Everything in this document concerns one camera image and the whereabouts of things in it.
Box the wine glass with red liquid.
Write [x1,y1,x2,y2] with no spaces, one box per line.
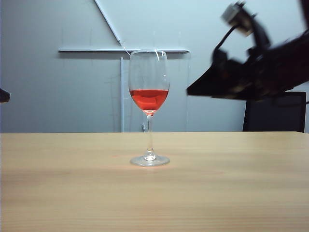
[127,50,170,167]

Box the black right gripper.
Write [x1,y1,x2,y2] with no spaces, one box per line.
[186,36,302,100]

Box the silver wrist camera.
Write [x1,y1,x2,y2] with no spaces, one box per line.
[221,1,257,37]

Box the black office chair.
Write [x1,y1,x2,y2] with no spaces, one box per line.
[242,91,307,133]

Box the horizontal white wall rail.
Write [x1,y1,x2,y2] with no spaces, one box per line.
[58,47,189,53]

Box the vertical white wall rail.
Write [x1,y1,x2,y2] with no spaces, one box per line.
[120,57,125,133]

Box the diagonal white wall rail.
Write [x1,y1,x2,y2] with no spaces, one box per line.
[93,0,124,46]

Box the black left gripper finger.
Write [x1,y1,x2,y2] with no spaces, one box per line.
[0,88,11,103]

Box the black camera cable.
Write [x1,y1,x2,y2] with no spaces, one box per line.
[214,24,236,50]

